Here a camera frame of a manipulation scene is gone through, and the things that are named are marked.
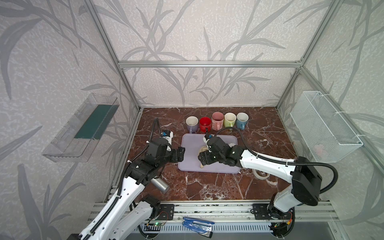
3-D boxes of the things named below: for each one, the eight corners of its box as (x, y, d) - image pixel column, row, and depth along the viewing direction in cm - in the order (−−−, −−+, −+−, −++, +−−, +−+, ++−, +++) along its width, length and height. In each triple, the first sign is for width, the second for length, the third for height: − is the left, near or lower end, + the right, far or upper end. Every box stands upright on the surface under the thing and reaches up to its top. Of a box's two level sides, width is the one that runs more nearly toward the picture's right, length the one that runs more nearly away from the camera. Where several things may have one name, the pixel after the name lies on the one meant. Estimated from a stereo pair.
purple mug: (185, 135, 104) (185, 129, 98) (187, 121, 112) (186, 115, 106) (198, 135, 104) (198, 129, 98) (198, 121, 112) (198, 115, 106)
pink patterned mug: (211, 135, 106) (212, 124, 97) (210, 122, 114) (211, 111, 105) (223, 135, 106) (225, 125, 97) (221, 122, 114) (223, 111, 105)
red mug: (199, 135, 106) (199, 127, 99) (199, 124, 112) (199, 116, 105) (210, 135, 106) (211, 127, 99) (210, 124, 112) (211, 116, 105)
